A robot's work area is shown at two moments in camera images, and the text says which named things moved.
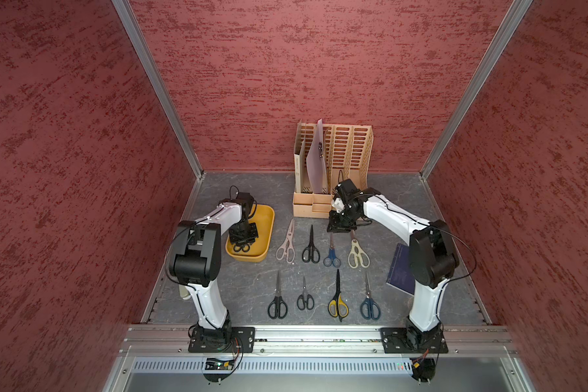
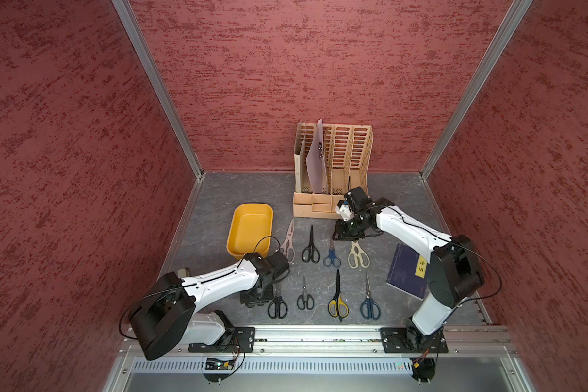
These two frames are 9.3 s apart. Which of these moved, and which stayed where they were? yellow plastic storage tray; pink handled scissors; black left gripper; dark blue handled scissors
Moved: black left gripper
Stayed: yellow plastic storage tray; dark blue handled scissors; pink handled scissors
